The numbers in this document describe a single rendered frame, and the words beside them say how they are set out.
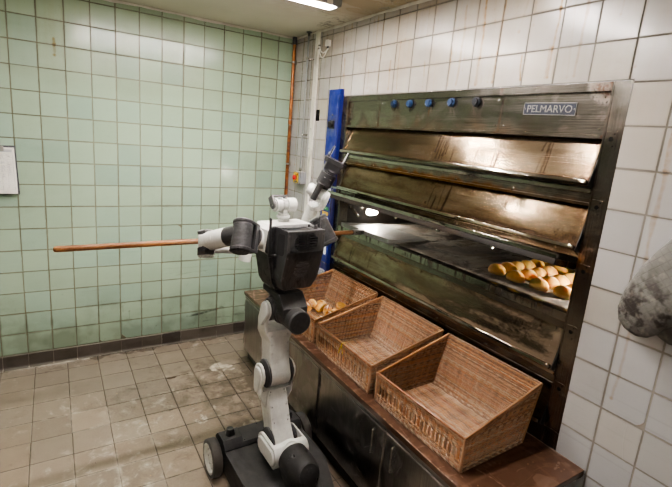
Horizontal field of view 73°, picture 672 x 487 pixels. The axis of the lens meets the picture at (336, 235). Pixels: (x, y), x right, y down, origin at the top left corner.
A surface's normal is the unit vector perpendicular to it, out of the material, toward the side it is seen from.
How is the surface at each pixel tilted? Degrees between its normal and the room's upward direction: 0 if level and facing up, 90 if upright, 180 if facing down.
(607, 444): 90
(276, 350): 82
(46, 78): 90
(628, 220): 90
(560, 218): 70
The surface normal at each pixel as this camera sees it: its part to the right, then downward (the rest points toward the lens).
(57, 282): 0.52, 0.22
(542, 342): -0.77, -0.29
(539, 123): -0.85, 0.04
